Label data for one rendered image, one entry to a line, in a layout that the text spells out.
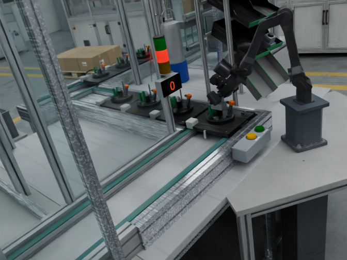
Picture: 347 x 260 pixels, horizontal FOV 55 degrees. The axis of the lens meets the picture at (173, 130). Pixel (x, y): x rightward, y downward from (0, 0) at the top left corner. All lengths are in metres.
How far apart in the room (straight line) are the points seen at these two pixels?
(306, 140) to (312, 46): 4.09
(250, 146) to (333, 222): 1.21
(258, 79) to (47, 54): 1.26
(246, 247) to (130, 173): 0.54
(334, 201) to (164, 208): 1.68
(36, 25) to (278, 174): 1.03
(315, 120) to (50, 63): 1.10
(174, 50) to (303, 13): 3.31
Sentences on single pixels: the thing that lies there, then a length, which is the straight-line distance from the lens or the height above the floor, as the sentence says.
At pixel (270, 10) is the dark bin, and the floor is 1.37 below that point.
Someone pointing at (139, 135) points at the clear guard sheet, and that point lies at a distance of 1.42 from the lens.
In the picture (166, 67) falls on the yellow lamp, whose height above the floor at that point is 1.29.
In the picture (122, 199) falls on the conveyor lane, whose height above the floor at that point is 0.92.
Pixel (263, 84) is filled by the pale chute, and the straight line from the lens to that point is 1.79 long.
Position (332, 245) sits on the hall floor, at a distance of 2.32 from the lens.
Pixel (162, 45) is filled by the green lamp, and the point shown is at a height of 1.38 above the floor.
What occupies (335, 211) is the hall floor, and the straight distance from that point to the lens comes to 2.55.
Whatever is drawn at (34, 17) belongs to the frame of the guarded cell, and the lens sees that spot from 0.74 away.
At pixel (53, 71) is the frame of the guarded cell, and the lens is 0.75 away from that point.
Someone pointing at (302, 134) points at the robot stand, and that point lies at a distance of 1.50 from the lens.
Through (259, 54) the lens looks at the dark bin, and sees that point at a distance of 1.68.
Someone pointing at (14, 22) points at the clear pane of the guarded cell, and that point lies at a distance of 0.73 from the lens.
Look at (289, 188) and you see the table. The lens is 1.32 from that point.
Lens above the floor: 1.68
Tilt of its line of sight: 27 degrees down
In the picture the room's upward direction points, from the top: 11 degrees counter-clockwise
